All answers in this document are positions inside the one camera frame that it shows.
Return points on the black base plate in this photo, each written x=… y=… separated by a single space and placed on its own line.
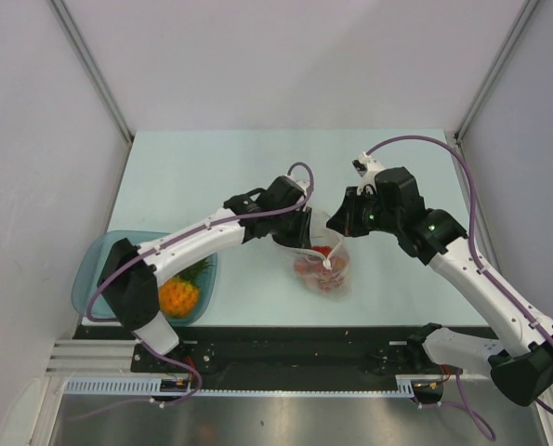
x=310 y=359

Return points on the fake red grapes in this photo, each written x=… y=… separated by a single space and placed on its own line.
x=324 y=269

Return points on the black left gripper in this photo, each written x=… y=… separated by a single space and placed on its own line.
x=301 y=236

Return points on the fake pineapple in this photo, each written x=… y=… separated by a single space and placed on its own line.
x=179 y=296

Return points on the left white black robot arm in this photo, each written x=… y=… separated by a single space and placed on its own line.
x=133 y=274

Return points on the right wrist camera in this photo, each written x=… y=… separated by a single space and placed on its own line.
x=367 y=168

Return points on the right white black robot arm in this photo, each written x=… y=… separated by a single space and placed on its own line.
x=519 y=359

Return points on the aluminium frame post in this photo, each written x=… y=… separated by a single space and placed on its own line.
x=82 y=51
x=498 y=65

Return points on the clear dotted zip top bag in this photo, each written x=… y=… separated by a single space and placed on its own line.
x=321 y=235

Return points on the left aluminium frame post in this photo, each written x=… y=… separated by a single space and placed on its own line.
x=82 y=51

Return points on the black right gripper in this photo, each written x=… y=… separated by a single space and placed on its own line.
x=345 y=219

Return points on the right aluminium frame post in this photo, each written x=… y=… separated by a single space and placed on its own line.
x=498 y=65

